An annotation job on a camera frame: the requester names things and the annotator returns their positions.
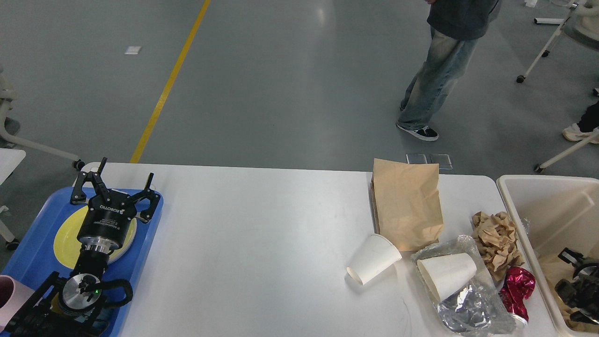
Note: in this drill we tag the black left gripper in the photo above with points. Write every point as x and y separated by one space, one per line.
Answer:
110 212

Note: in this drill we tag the yellow plastic plate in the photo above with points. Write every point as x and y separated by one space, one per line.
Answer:
67 247

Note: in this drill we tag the white paper cup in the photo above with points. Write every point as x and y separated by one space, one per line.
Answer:
445 275
375 255

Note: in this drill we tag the large brown paper bag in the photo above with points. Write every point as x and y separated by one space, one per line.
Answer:
406 203

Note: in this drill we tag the teal mug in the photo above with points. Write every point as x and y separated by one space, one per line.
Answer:
101 322

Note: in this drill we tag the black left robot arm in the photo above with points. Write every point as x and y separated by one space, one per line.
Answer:
75 271

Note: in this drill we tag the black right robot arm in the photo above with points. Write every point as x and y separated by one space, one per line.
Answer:
582 293

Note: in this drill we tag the blue plastic tray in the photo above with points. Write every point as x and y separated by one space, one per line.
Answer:
34 260

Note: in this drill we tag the pink ribbed cup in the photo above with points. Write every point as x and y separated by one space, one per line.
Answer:
13 295

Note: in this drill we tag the floor outlet plate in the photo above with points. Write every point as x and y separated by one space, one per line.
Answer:
443 160

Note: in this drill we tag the crumpled brown paper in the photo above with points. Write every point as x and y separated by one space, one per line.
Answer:
496 238

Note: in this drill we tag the person in jeans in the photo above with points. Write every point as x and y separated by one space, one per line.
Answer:
456 27

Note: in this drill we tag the red foil wrapper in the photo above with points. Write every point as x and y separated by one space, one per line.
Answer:
518 286

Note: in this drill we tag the beige plastic bin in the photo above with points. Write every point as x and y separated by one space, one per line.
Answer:
551 213

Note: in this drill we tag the white rolling stand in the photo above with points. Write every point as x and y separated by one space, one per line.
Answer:
572 6

